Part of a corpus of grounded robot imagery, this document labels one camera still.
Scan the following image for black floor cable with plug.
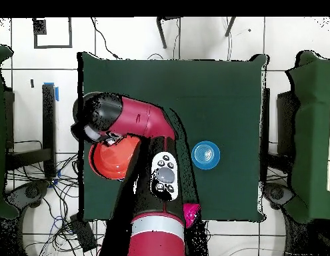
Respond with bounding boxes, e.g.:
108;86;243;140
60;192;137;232
90;17;121;60

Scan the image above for orange plastic bowl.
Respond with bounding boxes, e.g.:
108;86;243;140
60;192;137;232
88;135;142;181

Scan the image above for black power strip box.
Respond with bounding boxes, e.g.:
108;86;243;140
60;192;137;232
69;213;98;253

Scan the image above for ribbed light blue bowl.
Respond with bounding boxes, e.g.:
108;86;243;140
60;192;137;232
191;140;221;171

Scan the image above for pink plastic bowl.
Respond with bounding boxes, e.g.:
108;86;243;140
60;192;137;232
183;203;202;229

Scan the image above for black metal chair legs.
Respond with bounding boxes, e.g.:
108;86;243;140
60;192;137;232
155;16;237;49

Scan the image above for black stand post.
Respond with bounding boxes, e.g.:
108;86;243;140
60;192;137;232
41;83;57;178

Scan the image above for dark green table cloth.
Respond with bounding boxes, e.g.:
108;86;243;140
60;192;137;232
77;51;269;223

